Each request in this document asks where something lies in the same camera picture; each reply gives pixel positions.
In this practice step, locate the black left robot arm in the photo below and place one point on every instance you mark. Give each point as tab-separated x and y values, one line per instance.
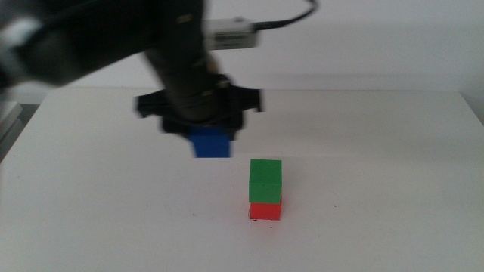
94	34

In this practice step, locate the blue cube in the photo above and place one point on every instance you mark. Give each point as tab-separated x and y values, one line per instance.
210	145

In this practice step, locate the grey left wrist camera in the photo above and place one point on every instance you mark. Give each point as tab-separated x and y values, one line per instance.
232	34

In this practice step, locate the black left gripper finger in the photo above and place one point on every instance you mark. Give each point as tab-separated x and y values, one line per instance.
236	130
175	130

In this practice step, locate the red cube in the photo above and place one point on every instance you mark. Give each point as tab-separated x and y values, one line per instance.
265	211

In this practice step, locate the green cube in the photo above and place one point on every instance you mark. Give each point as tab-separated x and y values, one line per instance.
265	181

